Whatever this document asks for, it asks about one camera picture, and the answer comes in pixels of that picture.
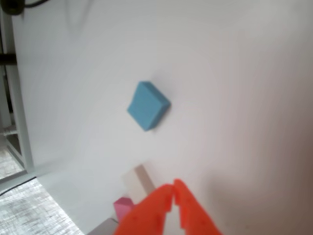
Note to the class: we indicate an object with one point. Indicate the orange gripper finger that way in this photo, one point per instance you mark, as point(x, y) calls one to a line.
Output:
point(193, 213)
point(144, 215)

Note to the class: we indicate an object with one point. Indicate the pink foam cuboid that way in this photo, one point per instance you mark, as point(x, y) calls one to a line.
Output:
point(123, 208)

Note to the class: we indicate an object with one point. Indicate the cream white foam cuboid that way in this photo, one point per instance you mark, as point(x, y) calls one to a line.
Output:
point(144, 180)

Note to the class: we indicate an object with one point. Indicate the white box bin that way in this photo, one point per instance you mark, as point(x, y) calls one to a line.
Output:
point(105, 227)

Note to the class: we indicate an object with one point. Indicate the blue foam cuboid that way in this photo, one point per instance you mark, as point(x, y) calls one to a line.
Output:
point(146, 107)

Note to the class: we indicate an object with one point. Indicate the black horizontal bar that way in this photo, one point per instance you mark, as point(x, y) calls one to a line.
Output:
point(7, 59)

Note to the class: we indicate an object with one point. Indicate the white window frame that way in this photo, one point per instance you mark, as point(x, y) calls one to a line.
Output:
point(23, 122)

